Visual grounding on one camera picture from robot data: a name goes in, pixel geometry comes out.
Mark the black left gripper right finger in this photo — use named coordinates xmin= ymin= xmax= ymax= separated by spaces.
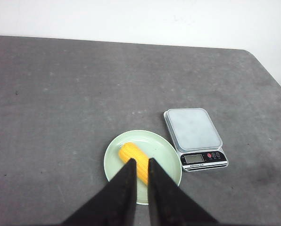
xmin=148 ymin=158 xmax=219 ymax=226

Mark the silver digital kitchen scale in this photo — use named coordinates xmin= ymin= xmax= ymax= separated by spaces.
xmin=164 ymin=108 xmax=229 ymax=172

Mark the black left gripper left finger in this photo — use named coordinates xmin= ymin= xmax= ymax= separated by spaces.
xmin=61 ymin=159 xmax=137 ymax=226

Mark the yellow corn cob piece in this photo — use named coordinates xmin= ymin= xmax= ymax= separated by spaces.
xmin=118 ymin=142 xmax=149 ymax=185

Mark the light green plate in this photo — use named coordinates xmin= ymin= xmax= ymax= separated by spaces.
xmin=103 ymin=129 xmax=183 ymax=206

